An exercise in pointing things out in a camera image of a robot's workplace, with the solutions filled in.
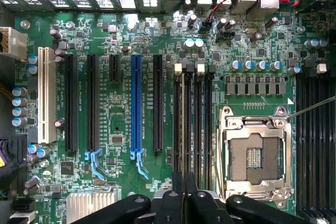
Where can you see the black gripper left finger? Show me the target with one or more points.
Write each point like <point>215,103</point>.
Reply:
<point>170,208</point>

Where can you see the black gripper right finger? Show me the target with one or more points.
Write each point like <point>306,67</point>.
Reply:
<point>199,211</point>

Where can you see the light blue slot clip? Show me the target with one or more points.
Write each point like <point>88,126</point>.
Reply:
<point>136,154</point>
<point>92,154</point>

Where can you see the silver CPU socket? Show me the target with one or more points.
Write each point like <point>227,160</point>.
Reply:
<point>254,155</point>

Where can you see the silver finned heatsink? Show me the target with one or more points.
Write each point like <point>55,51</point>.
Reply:
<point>86,205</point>

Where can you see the long black expansion slot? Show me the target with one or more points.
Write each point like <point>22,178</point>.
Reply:
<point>93,103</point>
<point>71,103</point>
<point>158,103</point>

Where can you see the blue expansion slot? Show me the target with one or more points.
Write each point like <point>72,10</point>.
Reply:
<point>136,103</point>

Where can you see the short black expansion slot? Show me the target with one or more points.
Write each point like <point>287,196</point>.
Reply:
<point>114,69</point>

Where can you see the thin metal locking lever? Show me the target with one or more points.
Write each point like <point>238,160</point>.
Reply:
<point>312,106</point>

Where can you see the white expansion slot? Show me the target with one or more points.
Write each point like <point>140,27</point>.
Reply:
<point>46,103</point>

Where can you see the green motherboard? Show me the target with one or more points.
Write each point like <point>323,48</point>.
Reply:
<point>147,37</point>

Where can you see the white power connector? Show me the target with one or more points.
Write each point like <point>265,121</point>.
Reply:
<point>15,43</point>

